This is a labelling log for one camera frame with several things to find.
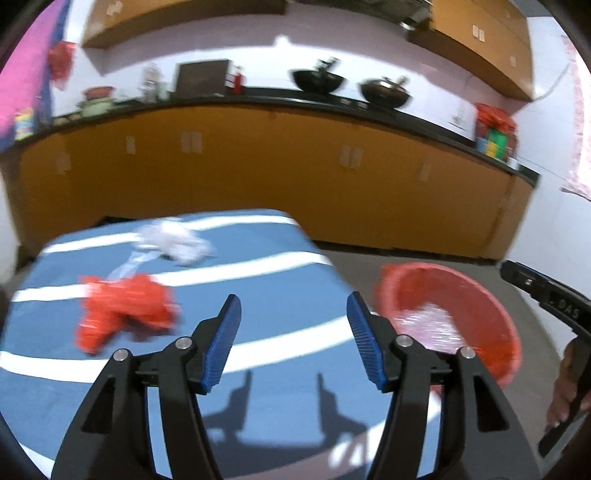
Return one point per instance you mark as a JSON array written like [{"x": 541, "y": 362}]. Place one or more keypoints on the red plastic basin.
[{"x": 485, "y": 323}]

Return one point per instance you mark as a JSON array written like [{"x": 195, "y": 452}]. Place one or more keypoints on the blue white striped tablecloth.
[{"x": 277, "y": 286}]

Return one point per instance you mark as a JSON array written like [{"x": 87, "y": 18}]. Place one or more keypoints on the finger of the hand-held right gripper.
[{"x": 519, "y": 277}]

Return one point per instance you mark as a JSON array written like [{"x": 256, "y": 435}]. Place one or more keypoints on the wok with metal lid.
[{"x": 387, "y": 94}]

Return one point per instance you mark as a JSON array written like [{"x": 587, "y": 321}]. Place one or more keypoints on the wooden upper cabinet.
[
  {"x": 485, "y": 41},
  {"x": 184, "y": 18}
]

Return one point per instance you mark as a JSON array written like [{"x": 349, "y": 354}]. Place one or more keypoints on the hanging red plastic bag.
[{"x": 62, "y": 60}]

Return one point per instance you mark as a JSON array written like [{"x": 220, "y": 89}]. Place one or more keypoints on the clear plastic bag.
[{"x": 180, "y": 244}]

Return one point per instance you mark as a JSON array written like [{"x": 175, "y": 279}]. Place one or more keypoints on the red bag on countertop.
[{"x": 496, "y": 117}]

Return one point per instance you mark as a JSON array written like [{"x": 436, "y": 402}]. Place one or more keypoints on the black wok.
[{"x": 318, "y": 79}]

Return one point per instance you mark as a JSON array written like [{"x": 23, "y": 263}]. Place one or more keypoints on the dark cutting board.
[{"x": 202, "y": 77}]

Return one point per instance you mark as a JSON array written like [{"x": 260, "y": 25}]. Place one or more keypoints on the pink cloth with blue border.
[{"x": 23, "y": 69}]

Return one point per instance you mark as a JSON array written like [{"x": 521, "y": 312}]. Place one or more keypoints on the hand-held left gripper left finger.
[{"x": 221, "y": 341}]

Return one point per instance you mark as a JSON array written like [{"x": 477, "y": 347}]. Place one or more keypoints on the colourful boxes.
[{"x": 494, "y": 145}]

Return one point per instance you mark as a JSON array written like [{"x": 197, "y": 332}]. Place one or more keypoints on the pink patterned curtain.
[{"x": 581, "y": 129}]

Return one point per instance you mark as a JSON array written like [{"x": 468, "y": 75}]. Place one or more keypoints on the red cloth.
[{"x": 124, "y": 304}]

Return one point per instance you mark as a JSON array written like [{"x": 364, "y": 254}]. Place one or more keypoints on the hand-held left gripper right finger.
[{"x": 367, "y": 341}]

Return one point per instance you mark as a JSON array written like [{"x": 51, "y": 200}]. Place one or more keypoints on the red bottle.
[{"x": 238, "y": 82}]

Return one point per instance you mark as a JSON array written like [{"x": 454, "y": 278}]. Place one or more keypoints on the clear bag with utensils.
[{"x": 150, "y": 85}]

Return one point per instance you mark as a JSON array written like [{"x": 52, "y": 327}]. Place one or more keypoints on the red colander basket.
[{"x": 99, "y": 92}]

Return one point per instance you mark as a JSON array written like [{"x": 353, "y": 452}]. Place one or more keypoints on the black kitchen countertop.
[{"x": 286, "y": 99}]

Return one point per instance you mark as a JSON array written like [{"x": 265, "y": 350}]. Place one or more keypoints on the person's right hand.
[{"x": 561, "y": 397}]

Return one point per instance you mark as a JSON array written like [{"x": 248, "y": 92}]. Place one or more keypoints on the wooden lower cabinet row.
[{"x": 277, "y": 175}]

